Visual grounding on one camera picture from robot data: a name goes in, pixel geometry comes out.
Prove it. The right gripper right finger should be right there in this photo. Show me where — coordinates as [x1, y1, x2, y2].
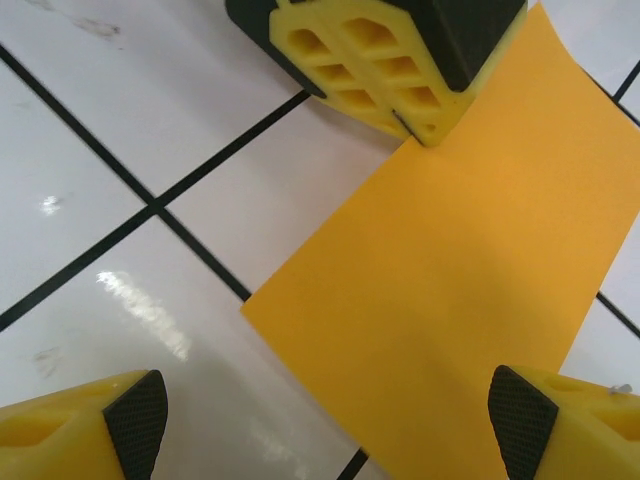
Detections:
[487, 364, 640, 480]

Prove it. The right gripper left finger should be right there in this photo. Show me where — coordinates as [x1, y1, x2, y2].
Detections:
[0, 369, 169, 480]

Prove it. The yellow paper sheet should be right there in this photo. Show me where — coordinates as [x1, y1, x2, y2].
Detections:
[239, 0, 640, 480]

